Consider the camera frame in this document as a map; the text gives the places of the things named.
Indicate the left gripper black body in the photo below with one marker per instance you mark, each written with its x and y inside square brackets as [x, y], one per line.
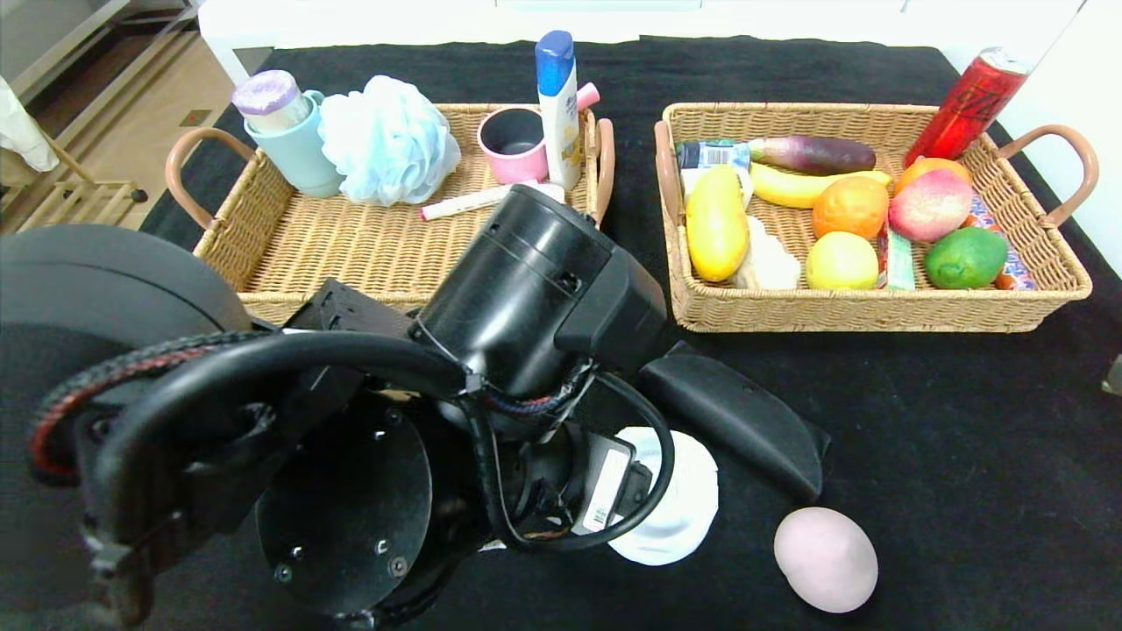
[607, 485]

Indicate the white round pad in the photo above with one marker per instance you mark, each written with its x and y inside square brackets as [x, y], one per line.
[692, 499]

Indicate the black pouch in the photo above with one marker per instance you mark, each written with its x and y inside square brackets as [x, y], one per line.
[736, 416]

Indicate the pinkish grey ball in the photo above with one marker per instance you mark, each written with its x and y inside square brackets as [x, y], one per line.
[826, 561]

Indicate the striped bread roll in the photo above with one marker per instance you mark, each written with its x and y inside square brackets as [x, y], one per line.
[776, 263]

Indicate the yellow oval bread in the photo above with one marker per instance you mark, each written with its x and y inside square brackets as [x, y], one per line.
[717, 228]

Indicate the yellow green lemon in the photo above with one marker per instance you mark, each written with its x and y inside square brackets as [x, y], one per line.
[841, 261]

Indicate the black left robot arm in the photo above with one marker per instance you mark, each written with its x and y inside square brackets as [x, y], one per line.
[526, 280]

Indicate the white soap bar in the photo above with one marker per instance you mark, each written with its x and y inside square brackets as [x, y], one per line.
[554, 190]

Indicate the white tube with pink cap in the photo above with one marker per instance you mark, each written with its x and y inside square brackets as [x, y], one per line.
[456, 206]

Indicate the black table cloth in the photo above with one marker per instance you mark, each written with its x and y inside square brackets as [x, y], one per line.
[920, 438]

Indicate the small white green carton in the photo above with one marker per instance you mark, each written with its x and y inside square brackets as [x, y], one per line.
[748, 186]

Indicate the pink mug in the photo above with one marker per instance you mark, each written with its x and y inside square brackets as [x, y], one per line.
[504, 170]

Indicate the small blue carton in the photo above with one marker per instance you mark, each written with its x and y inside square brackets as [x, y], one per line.
[712, 157]

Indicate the yellow banana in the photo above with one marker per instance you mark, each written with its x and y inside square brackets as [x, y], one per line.
[784, 189]

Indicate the green snack packet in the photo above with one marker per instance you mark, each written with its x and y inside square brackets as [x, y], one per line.
[896, 265]

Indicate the white shampoo bottle blue cap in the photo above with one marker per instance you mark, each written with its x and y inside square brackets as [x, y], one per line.
[561, 121]

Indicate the orange fruit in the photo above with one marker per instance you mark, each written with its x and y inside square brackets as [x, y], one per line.
[848, 209]

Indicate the purple eggplant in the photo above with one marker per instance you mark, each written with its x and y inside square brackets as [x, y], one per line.
[815, 156]

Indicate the light blue bath loofah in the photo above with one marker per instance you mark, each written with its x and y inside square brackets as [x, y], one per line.
[388, 142]

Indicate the green lime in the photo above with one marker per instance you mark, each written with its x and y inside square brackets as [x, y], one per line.
[964, 258]

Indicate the pink peach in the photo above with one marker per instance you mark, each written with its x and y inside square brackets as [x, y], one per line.
[929, 207]

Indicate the teal plastic cup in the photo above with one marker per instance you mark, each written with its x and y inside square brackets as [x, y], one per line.
[301, 160]

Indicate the orange blue snack packet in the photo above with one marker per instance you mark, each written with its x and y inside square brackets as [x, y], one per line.
[1015, 272]

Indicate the red soda can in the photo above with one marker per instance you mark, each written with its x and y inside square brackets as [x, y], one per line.
[964, 107]

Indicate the white table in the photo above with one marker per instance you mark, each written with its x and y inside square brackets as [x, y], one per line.
[254, 26]

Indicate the wooden rolling rack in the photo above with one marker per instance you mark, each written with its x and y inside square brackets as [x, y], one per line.
[79, 206]

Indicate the white hanging cloth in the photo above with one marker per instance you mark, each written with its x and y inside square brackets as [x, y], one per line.
[22, 131]

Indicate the grey shelf frame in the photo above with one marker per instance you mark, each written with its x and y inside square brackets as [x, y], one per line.
[70, 48]

